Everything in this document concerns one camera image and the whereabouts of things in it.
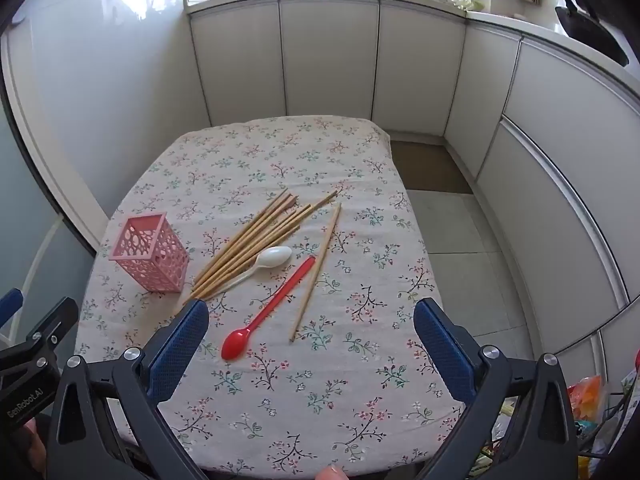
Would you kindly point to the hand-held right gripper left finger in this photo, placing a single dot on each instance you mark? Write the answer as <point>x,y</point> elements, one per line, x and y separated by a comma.
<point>181,345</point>

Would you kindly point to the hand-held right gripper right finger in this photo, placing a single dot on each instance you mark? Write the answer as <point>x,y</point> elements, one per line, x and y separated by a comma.
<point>440,347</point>

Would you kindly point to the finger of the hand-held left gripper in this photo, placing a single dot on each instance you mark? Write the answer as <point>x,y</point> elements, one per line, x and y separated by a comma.
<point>52,320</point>
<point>10,307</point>

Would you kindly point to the pink perforated utensil holder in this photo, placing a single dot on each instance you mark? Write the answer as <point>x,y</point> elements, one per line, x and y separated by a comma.
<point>150,255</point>

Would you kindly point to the bundle of wooden chopsticks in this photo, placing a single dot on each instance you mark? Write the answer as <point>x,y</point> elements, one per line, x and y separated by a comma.
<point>250,245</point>

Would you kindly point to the single wooden chopstick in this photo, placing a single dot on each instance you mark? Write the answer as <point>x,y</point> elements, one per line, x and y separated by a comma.
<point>331,220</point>
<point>312,285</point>

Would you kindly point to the person's left hand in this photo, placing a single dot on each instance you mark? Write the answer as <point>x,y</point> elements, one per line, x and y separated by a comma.
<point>37,442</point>

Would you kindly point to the person's right hand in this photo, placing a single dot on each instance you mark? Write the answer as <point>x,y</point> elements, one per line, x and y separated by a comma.
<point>334,474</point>

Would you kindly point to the red plastic spoon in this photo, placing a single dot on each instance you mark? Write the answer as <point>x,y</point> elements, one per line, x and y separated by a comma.
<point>235,346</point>

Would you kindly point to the white plastic spoon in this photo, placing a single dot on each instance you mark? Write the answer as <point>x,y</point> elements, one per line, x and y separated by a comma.
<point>274,256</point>

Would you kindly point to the orange plastic bag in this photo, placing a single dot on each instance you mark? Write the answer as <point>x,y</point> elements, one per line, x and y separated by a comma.
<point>586,397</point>

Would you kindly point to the brown floor mat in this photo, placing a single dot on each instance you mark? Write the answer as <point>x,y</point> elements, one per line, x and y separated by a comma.
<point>430,167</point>

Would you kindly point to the floral tablecloth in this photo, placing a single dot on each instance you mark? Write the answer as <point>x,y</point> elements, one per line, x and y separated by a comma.
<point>300,160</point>

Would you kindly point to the white kitchen cabinet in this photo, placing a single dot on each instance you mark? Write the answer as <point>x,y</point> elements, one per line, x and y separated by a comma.
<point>330,55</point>

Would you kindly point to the black frying pan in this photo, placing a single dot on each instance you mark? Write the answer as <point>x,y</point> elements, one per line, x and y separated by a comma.
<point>590,32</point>

